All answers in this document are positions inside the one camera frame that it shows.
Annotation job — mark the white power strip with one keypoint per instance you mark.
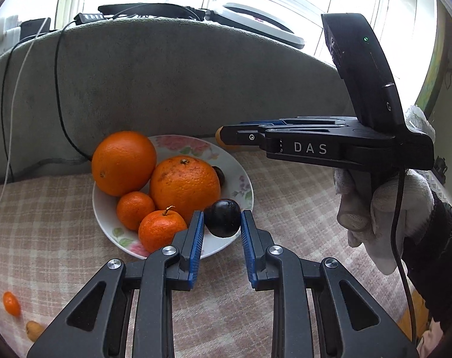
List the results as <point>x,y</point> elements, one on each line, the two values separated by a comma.
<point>4,31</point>

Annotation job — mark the person's right forearm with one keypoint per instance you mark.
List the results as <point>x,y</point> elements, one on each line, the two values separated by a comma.
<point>438,261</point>

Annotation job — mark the orange cloth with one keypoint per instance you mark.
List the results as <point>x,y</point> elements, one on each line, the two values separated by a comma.
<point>416,313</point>

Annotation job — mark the small tangerine with stem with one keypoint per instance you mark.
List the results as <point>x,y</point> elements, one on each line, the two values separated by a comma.
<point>160,231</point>

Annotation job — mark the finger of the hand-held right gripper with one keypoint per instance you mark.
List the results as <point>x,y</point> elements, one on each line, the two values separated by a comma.
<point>244,136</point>
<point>304,121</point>

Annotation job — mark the white floral plate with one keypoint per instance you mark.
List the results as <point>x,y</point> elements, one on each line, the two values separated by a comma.
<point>231,164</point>

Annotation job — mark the grey cushion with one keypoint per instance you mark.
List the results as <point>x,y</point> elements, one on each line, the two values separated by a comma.
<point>174,74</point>

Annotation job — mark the dark red plum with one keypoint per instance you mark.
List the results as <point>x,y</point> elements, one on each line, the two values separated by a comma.
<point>223,218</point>
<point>219,176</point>

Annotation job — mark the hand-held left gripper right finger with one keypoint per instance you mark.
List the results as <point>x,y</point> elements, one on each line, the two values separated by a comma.
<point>248,250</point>

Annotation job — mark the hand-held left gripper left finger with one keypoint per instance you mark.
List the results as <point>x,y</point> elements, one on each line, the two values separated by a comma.
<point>196,250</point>

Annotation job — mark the black adapter box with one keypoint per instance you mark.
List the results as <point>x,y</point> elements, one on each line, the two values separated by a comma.
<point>34,29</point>

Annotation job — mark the white flat device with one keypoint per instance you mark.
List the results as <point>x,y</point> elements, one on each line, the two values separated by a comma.
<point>255,18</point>

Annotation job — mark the black flat device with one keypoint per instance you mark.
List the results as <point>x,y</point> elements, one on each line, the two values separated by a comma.
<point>151,9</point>

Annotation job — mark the tiny orange kumquat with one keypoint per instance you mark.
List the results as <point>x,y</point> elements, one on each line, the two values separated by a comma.
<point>11,304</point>

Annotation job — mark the black usb hub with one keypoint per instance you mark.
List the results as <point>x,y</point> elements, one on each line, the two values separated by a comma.
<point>89,17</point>

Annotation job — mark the large brown-spotted orange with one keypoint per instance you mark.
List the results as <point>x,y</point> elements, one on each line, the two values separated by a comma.
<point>185,190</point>

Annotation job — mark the large smooth orange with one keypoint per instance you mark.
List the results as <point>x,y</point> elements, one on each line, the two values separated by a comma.
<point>123,164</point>

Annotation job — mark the pink plaid blanket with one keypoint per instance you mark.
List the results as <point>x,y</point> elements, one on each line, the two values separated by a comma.
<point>54,231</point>

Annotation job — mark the person's right hand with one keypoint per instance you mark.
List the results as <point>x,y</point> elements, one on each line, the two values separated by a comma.
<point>386,223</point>

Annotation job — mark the small tan fruit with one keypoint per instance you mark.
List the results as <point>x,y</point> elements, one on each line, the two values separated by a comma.
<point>35,331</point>

